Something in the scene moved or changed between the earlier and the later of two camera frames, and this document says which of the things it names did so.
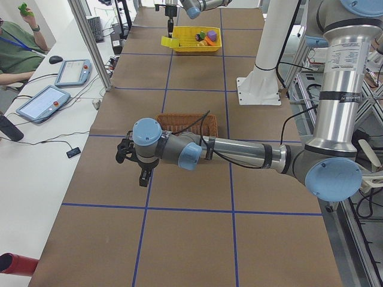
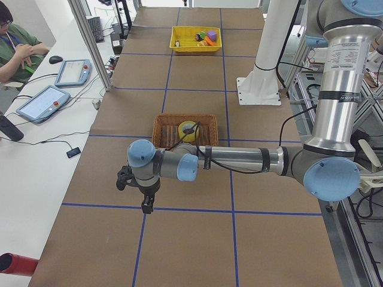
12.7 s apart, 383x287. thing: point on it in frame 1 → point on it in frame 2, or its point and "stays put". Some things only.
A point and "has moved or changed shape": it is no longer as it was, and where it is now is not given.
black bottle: x=10 y=130 stays put
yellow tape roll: x=169 y=42 has moved or changed shape
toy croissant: x=202 y=43 stays put
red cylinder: x=15 y=264 stays put
